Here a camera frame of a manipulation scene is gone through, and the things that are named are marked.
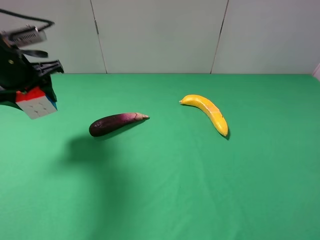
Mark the green table cloth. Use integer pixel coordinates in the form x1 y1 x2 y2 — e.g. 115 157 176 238
0 74 320 240

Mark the yellow banana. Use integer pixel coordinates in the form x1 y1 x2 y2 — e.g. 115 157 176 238
179 94 229 137

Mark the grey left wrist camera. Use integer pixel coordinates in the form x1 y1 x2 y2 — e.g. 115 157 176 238
0 25 47 48

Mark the black left camera cable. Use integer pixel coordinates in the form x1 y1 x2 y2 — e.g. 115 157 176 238
0 8 56 31

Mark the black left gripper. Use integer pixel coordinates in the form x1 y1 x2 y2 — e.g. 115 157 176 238
0 35 64 110

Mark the multicolour puzzle cube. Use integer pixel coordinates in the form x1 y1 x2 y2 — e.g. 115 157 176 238
15 86 57 120

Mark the purple eggplant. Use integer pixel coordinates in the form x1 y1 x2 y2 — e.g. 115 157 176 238
88 112 150 137

